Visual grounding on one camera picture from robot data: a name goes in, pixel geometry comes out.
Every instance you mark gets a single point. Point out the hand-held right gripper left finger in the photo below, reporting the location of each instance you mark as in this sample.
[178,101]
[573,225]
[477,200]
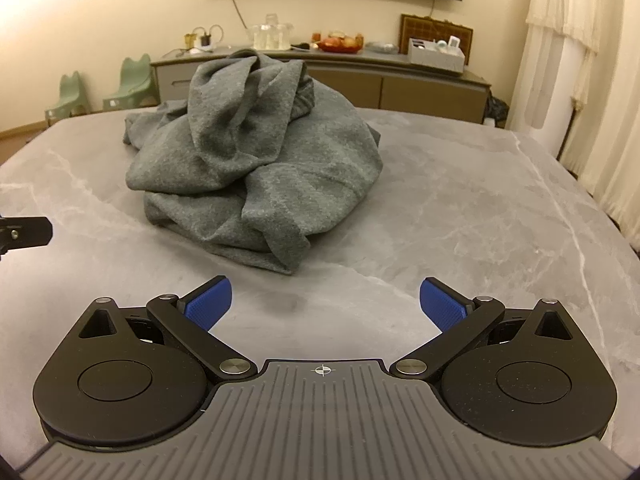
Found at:
[210,305]

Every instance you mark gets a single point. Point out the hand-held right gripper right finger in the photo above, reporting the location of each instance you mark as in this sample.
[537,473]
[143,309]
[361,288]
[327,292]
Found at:
[442,305]

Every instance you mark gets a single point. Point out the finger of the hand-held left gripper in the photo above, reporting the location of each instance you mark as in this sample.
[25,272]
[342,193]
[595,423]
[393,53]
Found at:
[30,232]

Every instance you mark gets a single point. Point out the grey sweater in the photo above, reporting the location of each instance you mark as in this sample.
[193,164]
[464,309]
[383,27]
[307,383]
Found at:
[280,160]

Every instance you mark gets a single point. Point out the pale green plastic chair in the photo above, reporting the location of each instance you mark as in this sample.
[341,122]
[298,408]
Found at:
[70,97]
[131,82]

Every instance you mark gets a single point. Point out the black bag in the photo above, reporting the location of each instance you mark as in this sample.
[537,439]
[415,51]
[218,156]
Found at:
[497,110]

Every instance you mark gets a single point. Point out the grey brown sideboard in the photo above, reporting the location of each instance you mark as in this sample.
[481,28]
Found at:
[425,92]

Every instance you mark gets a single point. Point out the white standing air conditioner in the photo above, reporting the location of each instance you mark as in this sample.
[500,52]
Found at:
[580,100]

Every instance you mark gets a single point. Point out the grey organiser box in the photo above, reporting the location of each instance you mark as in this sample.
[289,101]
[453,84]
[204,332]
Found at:
[436,57]

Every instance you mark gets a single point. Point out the cream sheer curtain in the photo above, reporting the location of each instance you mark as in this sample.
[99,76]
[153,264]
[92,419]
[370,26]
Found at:
[615,110]

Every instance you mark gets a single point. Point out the silver dish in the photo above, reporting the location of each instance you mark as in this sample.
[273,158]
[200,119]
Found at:
[382,48]

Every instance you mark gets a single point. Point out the set of clear glass cups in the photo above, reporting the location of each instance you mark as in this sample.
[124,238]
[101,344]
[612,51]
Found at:
[270,35]

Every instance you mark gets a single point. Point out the brown wooden grid board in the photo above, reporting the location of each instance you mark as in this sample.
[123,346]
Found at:
[422,27]

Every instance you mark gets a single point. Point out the red plate of fruit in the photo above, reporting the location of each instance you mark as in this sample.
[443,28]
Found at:
[341,44]

